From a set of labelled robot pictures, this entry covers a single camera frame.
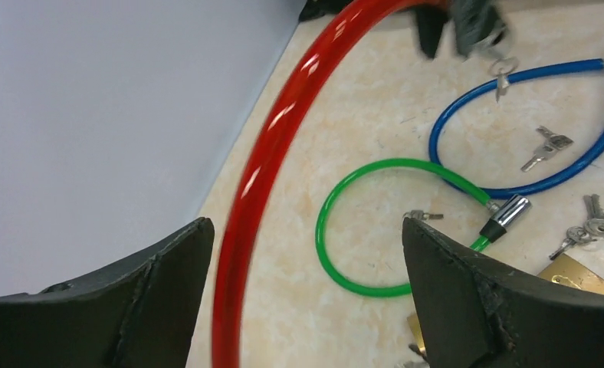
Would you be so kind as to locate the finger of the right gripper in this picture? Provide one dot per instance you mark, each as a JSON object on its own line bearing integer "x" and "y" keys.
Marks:
{"x": 430, "y": 21}

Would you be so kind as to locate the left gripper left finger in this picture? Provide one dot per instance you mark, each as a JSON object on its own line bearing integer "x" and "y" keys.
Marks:
{"x": 139, "y": 311}

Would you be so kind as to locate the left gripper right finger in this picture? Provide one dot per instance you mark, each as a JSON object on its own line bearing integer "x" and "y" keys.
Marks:
{"x": 476, "y": 311}

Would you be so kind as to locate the large brass padlock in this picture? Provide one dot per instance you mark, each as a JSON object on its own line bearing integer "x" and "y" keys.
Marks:
{"x": 569, "y": 272}

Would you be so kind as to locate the green lock key pair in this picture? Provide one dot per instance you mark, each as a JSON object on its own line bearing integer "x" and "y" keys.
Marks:
{"x": 422, "y": 215}

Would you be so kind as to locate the silver key bunch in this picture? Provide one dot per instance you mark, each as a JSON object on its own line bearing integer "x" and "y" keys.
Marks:
{"x": 591, "y": 230}

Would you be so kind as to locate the small key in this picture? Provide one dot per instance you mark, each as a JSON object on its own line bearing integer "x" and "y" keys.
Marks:
{"x": 553, "y": 143}

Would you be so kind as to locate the red cable lock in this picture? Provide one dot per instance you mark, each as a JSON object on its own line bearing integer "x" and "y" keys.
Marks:
{"x": 267, "y": 155}

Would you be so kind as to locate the blue cable lock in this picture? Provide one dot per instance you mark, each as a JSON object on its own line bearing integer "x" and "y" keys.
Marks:
{"x": 594, "y": 152}

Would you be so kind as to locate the small brass padlock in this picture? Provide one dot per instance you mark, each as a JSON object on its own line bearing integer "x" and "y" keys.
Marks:
{"x": 418, "y": 345}

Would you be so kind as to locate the red lock key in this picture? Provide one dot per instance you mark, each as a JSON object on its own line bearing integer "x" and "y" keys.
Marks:
{"x": 500, "y": 71}

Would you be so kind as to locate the black floral blanket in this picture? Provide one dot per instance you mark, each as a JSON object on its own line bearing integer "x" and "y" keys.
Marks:
{"x": 314, "y": 9}

